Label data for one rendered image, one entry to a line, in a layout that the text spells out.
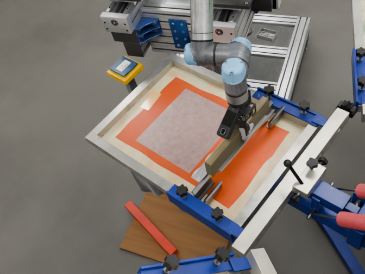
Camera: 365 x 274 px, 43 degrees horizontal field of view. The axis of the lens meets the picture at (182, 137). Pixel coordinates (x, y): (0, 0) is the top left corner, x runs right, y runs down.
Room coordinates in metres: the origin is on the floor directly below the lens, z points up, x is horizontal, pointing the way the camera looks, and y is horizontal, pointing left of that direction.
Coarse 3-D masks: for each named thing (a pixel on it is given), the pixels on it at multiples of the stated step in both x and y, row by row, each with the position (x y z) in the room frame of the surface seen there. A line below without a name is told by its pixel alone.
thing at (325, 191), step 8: (320, 184) 0.75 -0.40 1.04; (328, 184) 0.74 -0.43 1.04; (312, 192) 0.73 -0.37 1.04; (320, 192) 0.72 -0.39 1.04; (328, 192) 0.71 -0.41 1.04; (336, 192) 0.70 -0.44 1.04; (320, 200) 0.70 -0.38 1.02; (328, 200) 0.69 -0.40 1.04; (336, 200) 0.68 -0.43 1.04; (344, 200) 0.67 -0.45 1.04; (328, 208) 0.68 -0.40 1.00; (336, 208) 0.66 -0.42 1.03; (344, 208) 0.65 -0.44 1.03
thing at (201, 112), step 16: (176, 80) 1.52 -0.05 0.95; (160, 96) 1.45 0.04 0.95; (176, 96) 1.42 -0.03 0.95; (192, 96) 1.39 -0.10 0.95; (208, 96) 1.37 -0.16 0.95; (160, 112) 1.36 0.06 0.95; (176, 112) 1.33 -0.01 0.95; (192, 112) 1.31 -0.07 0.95; (208, 112) 1.28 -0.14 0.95; (224, 112) 1.25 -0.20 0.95; (192, 128) 1.22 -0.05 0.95; (208, 128) 1.20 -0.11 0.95; (272, 128) 1.10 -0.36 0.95; (256, 144) 1.05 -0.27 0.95; (272, 144) 1.03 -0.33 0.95; (256, 160) 0.97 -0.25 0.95
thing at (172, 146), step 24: (144, 120) 1.34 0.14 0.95; (168, 120) 1.30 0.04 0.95; (144, 144) 1.22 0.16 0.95; (168, 144) 1.18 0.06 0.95; (192, 144) 1.14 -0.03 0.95; (216, 144) 1.11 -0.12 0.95; (168, 168) 1.06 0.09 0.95; (192, 168) 1.03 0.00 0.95; (240, 168) 0.96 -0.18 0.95; (240, 192) 0.86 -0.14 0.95
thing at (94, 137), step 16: (160, 64) 1.62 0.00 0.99; (176, 64) 1.60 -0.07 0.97; (144, 80) 1.54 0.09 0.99; (208, 80) 1.45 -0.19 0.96; (128, 96) 1.48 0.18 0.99; (112, 112) 1.41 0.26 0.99; (96, 128) 1.35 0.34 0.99; (96, 144) 1.27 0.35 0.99; (304, 144) 0.96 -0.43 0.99; (128, 160) 1.13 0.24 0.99; (144, 176) 1.04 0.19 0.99; (160, 176) 1.01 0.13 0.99; (272, 176) 0.87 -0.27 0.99; (256, 192) 0.82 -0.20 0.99; (256, 208) 0.77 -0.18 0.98; (240, 224) 0.72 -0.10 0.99
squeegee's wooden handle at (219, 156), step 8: (256, 104) 1.09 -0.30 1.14; (264, 104) 1.08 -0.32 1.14; (256, 112) 1.06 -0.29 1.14; (264, 112) 1.08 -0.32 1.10; (248, 120) 1.03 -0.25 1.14; (256, 120) 1.05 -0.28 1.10; (232, 136) 0.98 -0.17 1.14; (240, 136) 0.99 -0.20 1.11; (224, 144) 0.96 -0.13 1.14; (232, 144) 0.96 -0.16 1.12; (216, 152) 0.94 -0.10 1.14; (224, 152) 0.94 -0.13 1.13; (208, 160) 0.91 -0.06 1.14; (216, 160) 0.91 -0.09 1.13; (224, 160) 0.93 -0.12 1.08; (208, 168) 0.90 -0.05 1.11; (216, 168) 0.91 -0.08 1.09
